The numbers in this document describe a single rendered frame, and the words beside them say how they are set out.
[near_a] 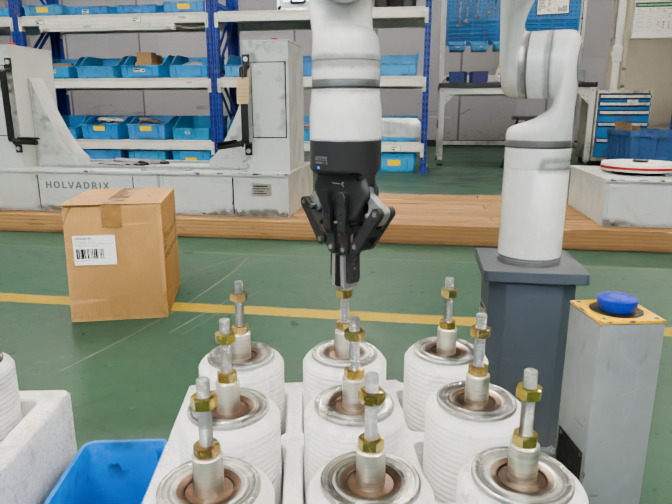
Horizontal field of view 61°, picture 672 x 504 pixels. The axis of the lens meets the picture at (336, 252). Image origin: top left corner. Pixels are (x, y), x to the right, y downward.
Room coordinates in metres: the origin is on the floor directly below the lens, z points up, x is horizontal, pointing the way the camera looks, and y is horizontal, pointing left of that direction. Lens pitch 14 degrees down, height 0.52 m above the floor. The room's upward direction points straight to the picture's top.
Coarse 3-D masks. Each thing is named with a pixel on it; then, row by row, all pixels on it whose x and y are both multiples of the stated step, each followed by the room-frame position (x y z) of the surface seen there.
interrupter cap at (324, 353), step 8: (320, 344) 0.63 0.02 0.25; (328, 344) 0.64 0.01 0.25; (360, 344) 0.64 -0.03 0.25; (368, 344) 0.63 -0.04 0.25; (312, 352) 0.61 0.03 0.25; (320, 352) 0.61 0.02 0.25; (328, 352) 0.62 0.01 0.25; (360, 352) 0.62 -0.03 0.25; (368, 352) 0.61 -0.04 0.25; (376, 352) 0.61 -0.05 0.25; (320, 360) 0.59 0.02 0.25; (328, 360) 0.59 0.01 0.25; (336, 360) 0.59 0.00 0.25; (344, 360) 0.59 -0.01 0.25; (360, 360) 0.59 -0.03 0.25; (368, 360) 0.59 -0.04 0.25
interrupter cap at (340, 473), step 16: (336, 464) 0.40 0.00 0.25; (352, 464) 0.40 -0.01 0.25; (400, 464) 0.40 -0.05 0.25; (320, 480) 0.38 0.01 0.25; (336, 480) 0.38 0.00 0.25; (352, 480) 0.38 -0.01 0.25; (400, 480) 0.38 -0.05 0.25; (416, 480) 0.38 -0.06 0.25; (336, 496) 0.36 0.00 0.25; (352, 496) 0.36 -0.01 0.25; (368, 496) 0.36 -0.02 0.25; (384, 496) 0.36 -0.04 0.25; (400, 496) 0.36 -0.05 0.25; (416, 496) 0.36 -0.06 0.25
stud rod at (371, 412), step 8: (368, 376) 0.38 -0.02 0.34; (376, 376) 0.38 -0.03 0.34; (368, 384) 0.38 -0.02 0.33; (376, 384) 0.38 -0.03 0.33; (368, 392) 0.38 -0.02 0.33; (376, 392) 0.38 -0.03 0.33; (368, 408) 0.38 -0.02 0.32; (376, 408) 0.38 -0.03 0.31; (368, 416) 0.38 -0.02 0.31; (376, 416) 0.38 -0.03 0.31; (368, 424) 0.38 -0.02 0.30; (376, 424) 0.38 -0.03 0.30; (368, 432) 0.38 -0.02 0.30; (376, 432) 0.38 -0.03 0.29; (368, 440) 0.38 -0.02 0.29
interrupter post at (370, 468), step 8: (384, 448) 0.38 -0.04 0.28; (360, 456) 0.37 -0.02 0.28; (368, 456) 0.37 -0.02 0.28; (376, 456) 0.37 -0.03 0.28; (384, 456) 0.37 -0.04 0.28; (360, 464) 0.37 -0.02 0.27; (368, 464) 0.37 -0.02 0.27; (376, 464) 0.37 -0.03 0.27; (384, 464) 0.37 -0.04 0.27; (360, 472) 0.37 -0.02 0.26; (368, 472) 0.37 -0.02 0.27; (376, 472) 0.37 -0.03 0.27; (384, 472) 0.38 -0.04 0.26; (360, 480) 0.37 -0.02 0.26; (368, 480) 0.37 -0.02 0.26; (376, 480) 0.37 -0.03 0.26; (384, 480) 0.38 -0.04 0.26; (360, 488) 0.37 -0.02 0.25; (368, 488) 0.37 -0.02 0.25; (376, 488) 0.37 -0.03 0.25
